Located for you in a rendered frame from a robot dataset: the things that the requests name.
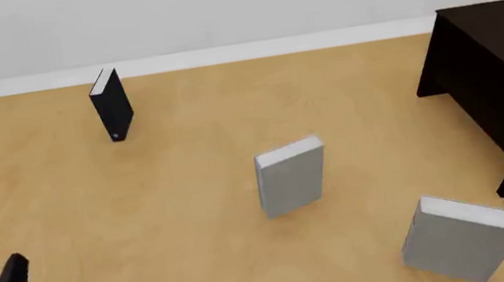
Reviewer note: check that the grey book with white pages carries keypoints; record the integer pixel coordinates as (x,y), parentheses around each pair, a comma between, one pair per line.
(455,245)

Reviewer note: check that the dark wooden cabinet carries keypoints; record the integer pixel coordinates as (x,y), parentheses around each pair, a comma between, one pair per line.
(498,81)

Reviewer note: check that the black upright book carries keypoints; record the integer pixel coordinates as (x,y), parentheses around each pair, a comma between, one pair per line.
(113,109)

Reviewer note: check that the grey upright book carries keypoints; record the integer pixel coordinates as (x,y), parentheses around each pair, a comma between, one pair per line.
(292,180)

